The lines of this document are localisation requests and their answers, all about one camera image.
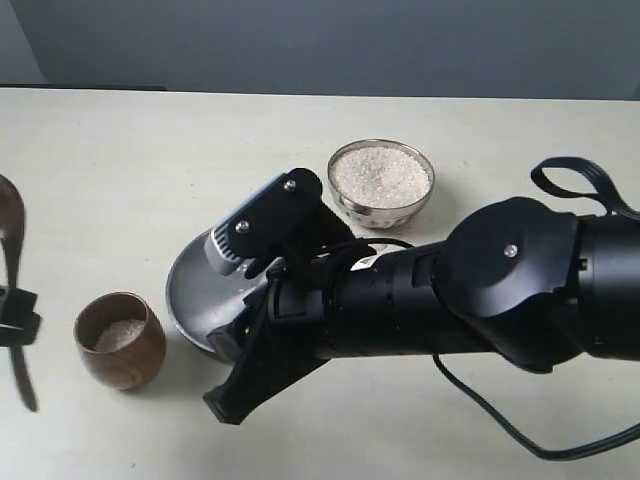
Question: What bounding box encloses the red wooden spoon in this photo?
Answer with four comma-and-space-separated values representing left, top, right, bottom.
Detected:
1, 175, 39, 412

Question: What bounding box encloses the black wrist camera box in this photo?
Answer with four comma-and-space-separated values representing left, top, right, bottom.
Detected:
204, 168, 323, 276

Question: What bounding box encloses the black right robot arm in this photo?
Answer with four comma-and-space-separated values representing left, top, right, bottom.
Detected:
204, 197, 639, 425

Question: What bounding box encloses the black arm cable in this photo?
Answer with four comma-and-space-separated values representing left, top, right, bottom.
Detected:
430, 155, 640, 460

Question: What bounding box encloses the steel bowl of rice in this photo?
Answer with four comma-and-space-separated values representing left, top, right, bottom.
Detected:
327, 139, 435, 230

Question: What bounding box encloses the round steel plate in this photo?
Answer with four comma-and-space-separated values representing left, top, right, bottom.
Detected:
165, 230, 268, 363

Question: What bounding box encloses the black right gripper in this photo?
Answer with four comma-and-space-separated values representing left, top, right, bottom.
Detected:
203, 234, 355, 425

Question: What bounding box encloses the brown wooden cup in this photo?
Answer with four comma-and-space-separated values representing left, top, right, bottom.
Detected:
73, 292, 167, 391

